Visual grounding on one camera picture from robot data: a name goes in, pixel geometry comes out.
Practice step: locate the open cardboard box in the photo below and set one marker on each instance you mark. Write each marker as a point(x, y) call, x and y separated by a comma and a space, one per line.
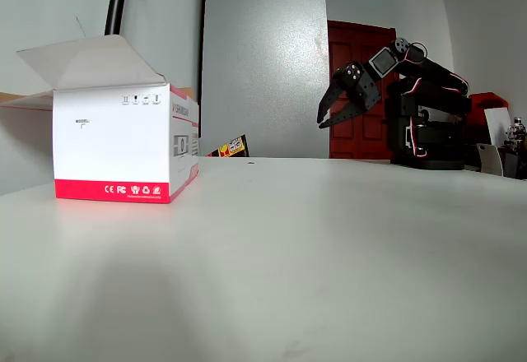
point(107, 144)

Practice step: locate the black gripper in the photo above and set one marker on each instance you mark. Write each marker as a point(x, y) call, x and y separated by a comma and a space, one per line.
point(363, 94)

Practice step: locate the red wooden door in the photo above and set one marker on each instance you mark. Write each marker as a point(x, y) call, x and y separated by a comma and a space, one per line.
point(350, 45)

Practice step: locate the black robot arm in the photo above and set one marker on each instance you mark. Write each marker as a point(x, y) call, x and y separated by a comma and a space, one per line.
point(436, 144)

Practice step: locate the white chair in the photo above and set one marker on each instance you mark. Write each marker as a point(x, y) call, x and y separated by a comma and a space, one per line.
point(490, 160)

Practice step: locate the black camera stand pole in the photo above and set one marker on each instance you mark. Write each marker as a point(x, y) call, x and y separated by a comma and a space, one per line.
point(117, 0)

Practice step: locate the white board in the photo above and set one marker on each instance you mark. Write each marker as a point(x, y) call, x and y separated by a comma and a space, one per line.
point(499, 125)

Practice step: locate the red yellow printed package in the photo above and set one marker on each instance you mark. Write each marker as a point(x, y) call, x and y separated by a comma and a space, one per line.
point(232, 147)

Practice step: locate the red cabinet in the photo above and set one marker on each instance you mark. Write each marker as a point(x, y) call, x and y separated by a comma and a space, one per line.
point(486, 99)

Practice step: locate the metal lab instrument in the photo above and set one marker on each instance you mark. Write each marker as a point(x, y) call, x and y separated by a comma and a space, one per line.
point(518, 131)

